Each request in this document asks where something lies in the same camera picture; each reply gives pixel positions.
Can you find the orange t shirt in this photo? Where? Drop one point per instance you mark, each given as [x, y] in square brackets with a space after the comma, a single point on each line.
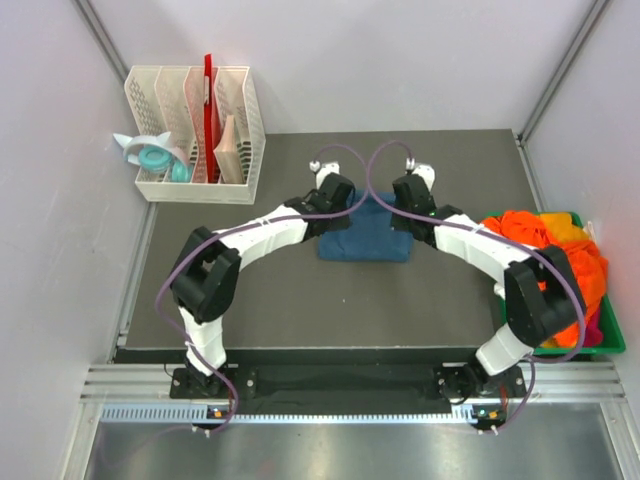
[555, 240]

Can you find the white file organizer rack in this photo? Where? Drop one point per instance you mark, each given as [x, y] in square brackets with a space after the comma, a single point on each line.
[171, 99]

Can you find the blue t shirt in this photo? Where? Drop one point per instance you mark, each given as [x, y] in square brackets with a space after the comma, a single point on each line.
[369, 238]

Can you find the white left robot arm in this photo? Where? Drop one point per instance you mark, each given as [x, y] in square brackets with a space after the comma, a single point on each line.
[205, 287]

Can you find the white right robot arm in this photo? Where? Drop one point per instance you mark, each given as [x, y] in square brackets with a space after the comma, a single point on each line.
[541, 294]

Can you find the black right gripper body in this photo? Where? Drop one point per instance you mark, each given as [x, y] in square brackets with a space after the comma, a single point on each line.
[401, 222]

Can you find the magenta t shirt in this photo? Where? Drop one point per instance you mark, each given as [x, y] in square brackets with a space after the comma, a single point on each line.
[593, 335]

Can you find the aluminium frame post left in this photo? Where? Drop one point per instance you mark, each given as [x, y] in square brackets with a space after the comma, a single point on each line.
[95, 25]

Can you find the teal cat ear headphones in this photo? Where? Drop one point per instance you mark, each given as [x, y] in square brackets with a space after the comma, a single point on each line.
[156, 154]

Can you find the aluminium frame post right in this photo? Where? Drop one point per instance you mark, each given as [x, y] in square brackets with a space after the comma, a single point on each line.
[578, 40]

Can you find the green plastic basket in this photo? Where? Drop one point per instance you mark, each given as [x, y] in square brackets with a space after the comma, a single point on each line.
[612, 330]

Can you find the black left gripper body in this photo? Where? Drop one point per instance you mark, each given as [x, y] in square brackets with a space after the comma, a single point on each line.
[339, 223]

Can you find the beige book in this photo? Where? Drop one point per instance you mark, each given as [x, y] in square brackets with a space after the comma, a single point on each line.
[227, 154]

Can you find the red folder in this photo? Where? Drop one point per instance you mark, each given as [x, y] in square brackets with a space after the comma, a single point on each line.
[210, 122]

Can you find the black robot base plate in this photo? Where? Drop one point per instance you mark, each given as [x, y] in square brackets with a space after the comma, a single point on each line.
[349, 381]

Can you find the grey slotted cable duct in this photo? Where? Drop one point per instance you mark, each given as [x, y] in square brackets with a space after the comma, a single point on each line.
[203, 414]

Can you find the aluminium frame post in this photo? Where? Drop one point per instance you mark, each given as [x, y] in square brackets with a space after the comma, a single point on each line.
[578, 40]
[95, 25]

